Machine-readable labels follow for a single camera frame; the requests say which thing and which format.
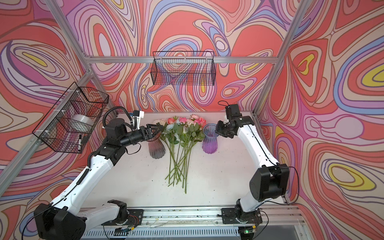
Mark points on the pink carnation stem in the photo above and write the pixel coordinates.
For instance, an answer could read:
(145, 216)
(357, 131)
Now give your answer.
(195, 125)

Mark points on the black marker pen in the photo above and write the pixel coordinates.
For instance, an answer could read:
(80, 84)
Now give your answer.
(80, 143)

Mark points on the pink grey glass vase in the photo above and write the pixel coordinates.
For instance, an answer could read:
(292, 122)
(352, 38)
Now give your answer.
(156, 147)

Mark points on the purple glass vase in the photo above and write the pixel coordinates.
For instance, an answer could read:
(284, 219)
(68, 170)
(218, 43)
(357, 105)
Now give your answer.
(210, 143)

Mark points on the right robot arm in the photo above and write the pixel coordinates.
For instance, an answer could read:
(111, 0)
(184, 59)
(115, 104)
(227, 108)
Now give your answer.
(270, 180)

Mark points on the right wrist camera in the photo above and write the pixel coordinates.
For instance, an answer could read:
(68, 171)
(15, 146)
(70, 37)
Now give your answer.
(232, 111)

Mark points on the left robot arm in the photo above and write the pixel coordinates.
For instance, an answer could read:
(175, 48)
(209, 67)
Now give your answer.
(62, 219)

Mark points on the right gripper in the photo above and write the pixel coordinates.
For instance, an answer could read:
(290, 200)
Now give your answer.
(218, 130)

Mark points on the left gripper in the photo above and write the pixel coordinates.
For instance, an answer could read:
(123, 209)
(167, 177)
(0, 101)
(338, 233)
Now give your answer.
(146, 135)

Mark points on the red pink rose stem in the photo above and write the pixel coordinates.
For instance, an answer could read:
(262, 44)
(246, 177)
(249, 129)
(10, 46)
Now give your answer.
(171, 137)

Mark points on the blue white rose stem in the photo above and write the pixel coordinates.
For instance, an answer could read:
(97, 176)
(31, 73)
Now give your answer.
(169, 151)

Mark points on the black wire basket back wall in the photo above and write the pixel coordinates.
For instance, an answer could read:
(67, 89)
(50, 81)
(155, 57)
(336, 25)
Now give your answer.
(183, 68)

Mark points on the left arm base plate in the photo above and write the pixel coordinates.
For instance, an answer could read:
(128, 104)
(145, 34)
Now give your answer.
(134, 218)

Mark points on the silver tape roll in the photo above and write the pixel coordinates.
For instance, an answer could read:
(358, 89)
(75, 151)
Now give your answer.
(83, 119)

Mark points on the black wire basket wall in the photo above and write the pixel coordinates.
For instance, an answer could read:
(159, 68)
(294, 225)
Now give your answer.
(183, 68)
(61, 134)

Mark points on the white rose stem on table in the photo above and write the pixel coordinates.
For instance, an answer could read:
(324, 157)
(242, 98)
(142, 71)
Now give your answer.
(163, 138)

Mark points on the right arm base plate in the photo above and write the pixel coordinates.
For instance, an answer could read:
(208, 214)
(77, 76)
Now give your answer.
(236, 216)

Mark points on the black wire basket left wall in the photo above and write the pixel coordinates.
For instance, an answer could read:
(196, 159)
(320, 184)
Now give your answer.
(61, 134)

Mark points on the cream white rose stem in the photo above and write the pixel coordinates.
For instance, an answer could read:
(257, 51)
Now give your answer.
(188, 141)

